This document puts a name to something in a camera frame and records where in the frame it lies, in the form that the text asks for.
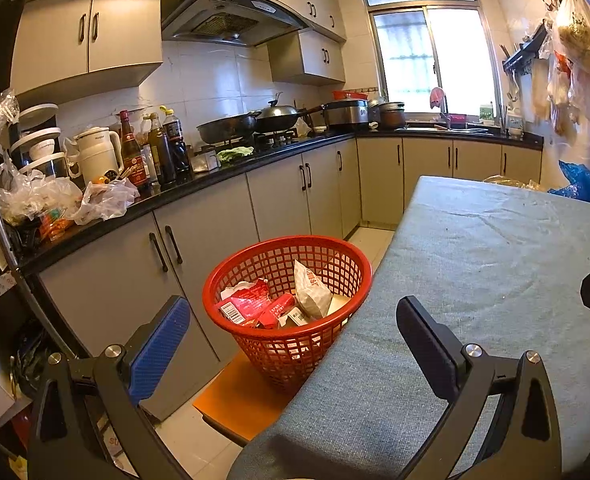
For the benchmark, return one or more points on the white plastic bag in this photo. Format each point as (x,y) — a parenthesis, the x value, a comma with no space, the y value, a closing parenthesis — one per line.
(107,202)

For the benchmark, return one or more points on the small metal container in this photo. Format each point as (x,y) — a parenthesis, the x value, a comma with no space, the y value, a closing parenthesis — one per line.
(206,162)

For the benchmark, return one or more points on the white plastic packet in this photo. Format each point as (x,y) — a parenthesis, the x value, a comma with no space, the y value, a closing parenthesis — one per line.
(312,292)

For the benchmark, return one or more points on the white detergent bottle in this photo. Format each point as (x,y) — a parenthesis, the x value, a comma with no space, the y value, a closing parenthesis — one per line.
(515,120)

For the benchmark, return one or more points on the red label sauce bottle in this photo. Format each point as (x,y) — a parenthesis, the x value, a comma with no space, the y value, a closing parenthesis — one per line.
(134,160)

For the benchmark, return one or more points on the green box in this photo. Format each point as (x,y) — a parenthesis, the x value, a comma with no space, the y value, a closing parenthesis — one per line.
(486,112)

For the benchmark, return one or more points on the blue tablecloth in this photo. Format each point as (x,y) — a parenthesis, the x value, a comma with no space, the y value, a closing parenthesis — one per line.
(475,285)

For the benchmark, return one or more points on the red plastic mesh basket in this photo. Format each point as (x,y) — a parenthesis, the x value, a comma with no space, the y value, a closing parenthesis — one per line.
(275,360)

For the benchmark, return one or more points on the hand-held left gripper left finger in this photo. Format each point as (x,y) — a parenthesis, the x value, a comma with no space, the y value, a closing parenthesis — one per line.
(157,355)

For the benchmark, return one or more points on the black wall rack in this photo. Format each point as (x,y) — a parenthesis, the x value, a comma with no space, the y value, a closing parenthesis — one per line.
(525,52)

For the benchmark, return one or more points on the green leafy vegetable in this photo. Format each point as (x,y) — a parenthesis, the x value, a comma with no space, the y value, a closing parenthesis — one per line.
(235,154)

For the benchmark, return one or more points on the hanging clear plastic bags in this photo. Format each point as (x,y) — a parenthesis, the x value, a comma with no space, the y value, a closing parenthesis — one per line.
(567,95)

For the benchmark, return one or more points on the pink cloth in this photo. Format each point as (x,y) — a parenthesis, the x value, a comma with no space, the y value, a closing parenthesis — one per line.
(437,97)

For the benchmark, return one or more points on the white electric kettle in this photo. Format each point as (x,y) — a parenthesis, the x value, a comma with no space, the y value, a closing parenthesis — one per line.
(97,155)

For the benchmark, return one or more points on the steel rice cooker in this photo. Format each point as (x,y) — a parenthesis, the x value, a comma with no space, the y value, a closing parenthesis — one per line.
(345,114)

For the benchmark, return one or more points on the red snack packet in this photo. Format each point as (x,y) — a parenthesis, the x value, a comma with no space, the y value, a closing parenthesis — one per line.
(245,305)

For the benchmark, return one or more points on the small white carton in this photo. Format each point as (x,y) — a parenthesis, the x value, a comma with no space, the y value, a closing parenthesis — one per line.
(295,319)

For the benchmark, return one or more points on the gas stove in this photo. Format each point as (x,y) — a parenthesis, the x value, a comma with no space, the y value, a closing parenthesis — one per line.
(275,139)

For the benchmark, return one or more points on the red carton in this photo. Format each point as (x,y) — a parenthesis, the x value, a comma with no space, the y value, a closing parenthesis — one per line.
(275,310)

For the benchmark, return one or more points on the yellowish plastic bag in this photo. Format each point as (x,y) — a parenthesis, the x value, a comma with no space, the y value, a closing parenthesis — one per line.
(510,183)

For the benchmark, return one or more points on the steel range hood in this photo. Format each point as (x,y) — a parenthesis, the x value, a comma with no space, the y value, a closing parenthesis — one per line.
(225,17)

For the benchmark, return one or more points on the large cream wall cabinet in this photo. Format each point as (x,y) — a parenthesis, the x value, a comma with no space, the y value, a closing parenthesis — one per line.
(75,35)

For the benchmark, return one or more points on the blue plastic bag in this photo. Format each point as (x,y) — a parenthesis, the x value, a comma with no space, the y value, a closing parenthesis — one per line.
(577,182)

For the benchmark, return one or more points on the wok with steel lid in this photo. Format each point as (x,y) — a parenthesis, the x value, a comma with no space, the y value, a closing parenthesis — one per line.
(280,115)

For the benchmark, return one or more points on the steel faucet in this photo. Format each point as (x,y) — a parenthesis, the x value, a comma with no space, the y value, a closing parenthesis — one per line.
(445,112)

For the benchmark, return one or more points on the kitchen window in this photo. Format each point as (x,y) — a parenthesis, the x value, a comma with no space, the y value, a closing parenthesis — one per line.
(425,50)

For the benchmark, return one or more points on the orange stool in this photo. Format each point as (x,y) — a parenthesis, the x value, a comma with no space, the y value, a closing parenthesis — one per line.
(235,400)

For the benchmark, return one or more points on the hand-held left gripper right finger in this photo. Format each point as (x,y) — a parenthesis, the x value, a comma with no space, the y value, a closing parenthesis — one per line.
(430,350)

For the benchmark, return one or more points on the orange snack packet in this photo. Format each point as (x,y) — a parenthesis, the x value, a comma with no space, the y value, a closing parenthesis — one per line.
(55,222)

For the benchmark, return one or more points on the crumpled clear plastic bag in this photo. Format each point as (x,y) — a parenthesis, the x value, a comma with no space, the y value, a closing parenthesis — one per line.
(35,195)

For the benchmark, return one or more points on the black countertop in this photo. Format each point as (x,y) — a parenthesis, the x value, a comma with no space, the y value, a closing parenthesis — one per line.
(235,167)

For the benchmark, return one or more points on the stacked white appliance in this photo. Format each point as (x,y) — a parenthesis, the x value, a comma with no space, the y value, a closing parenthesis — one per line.
(37,135)

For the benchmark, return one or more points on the red tray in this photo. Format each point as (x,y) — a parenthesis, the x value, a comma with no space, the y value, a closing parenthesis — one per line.
(350,95)

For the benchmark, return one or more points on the small cream wall cabinet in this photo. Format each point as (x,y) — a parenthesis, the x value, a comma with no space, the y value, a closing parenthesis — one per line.
(310,57)

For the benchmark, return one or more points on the black frying pan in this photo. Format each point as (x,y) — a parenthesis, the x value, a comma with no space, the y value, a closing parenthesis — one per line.
(225,130)

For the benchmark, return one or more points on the dark cooking pot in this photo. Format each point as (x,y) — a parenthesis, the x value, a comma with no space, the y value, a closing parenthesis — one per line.
(392,116)

